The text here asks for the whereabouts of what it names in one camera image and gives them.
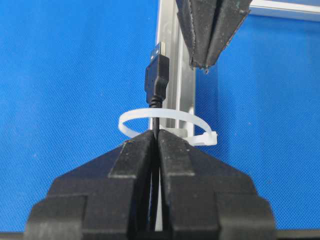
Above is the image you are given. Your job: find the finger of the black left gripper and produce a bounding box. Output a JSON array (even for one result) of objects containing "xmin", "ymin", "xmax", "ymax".
[
  {"xmin": 176, "ymin": 0, "xmax": 222, "ymax": 68},
  {"xmin": 206, "ymin": 0, "xmax": 251, "ymax": 68}
]

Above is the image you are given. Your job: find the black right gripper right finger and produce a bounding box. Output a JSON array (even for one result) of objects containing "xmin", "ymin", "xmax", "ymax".
[{"xmin": 158, "ymin": 130, "xmax": 275, "ymax": 240}]

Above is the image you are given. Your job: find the black USB cable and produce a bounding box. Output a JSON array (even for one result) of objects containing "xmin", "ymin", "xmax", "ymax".
[{"xmin": 144, "ymin": 41, "xmax": 171, "ymax": 232}]

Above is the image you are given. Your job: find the blue table mat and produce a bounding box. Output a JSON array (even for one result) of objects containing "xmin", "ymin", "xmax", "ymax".
[{"xmin": 0, "ymin": 0, "xmax": 320, "ymax": 232}]

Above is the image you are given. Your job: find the aluminium extrusion frame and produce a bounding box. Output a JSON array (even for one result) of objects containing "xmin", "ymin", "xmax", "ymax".
[{"xmin": 148, "ymin": 0, "xmax": 320, "ymax": 141}]

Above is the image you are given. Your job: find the white zip tie loop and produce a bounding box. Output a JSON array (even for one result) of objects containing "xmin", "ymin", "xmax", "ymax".
[{"xmin": 118, "ymin": 108, "xmax": 218, "ymax": 146}]

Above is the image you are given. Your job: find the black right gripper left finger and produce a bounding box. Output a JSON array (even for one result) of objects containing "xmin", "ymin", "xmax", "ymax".
[{"xmin": 24, "ymin": 130, "xmax": 155, "ymax": 240}]

